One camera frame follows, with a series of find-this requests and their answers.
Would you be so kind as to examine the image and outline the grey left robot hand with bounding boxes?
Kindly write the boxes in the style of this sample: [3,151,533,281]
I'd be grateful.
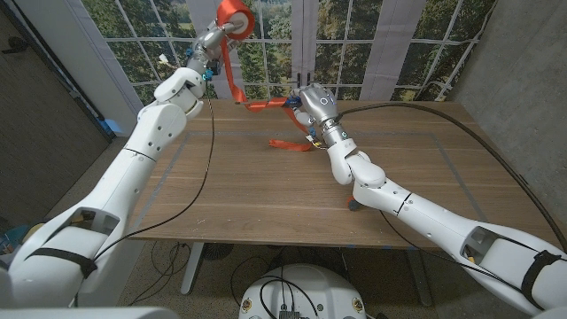
[185,19,247,72]

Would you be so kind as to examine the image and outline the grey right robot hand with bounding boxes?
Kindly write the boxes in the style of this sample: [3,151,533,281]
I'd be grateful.
[291,82,340,134]

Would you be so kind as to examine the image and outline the blue grey handled screwdriver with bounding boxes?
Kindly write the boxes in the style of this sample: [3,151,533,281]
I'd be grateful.
[234,95,305,110]

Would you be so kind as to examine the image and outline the orange ribbon roll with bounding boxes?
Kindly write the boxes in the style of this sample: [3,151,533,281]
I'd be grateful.
[215,0,314,152]

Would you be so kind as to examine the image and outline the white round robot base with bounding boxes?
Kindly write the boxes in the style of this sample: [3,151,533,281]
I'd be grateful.
[237,263,368,319]

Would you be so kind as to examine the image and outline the printed window backdrop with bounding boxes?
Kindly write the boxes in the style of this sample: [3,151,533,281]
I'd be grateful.
[79,0,497,114]

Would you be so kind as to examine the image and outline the blue floor object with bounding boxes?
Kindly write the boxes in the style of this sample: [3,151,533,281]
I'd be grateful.
[104,118,126,135]

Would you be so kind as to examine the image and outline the black ribbed round object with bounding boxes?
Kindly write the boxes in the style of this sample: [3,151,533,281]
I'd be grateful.
[202,242,235,261]

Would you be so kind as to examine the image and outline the grey table leg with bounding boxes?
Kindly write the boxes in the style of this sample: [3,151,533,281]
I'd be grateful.
[405,247,433,307]

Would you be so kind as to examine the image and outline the white table leg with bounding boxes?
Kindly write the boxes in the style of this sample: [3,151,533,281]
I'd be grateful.
[180,242,205,296]

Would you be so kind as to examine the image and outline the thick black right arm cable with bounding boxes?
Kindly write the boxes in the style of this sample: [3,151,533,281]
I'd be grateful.
[338,102,567,253]

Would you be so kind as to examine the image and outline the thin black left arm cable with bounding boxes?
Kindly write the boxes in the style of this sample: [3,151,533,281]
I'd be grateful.
[92,82,216,262]

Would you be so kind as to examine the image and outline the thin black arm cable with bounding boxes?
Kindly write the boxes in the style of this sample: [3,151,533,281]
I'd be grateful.
[380,210,546,311]
[92,82,216,262]

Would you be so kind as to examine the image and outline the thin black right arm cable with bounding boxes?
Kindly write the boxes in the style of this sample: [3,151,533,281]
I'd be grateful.
[380,210,546,311]

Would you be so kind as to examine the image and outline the black base cable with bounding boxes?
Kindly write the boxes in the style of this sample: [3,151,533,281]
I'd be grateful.
[229,255,321,319]

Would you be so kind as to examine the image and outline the black floor cable loop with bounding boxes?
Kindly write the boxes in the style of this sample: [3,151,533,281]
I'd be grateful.
[128,241,192,307]

